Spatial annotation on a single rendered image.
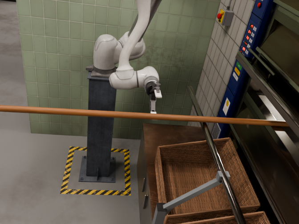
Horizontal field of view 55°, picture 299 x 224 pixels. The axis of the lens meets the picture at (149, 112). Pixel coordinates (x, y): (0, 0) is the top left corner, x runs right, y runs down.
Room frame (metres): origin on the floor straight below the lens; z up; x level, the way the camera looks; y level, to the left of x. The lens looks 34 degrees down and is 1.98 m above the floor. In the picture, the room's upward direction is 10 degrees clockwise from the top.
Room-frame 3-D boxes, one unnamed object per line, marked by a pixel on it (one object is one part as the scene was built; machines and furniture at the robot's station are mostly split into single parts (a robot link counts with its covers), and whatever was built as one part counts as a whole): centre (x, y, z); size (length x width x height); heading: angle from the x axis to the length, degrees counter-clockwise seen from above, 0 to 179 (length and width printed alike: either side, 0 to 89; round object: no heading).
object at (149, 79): (1.46, 0.01, 1.19); 0.09 x 0.06 x 0.09; 101
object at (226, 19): (2.20, -0.43, 1.46); 0.10 x 0.07 x 0.10; 10
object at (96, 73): (1.89, 0.40, 1.03); 0.22 x 0.18 x 0.06; 100
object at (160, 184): (1.26, -0.37, 0.72); 0.56 x 0.49 x 0.28; 9
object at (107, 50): (1.90, 0.37, 1.17); 0.18 x 0.16 x 0.22; 132
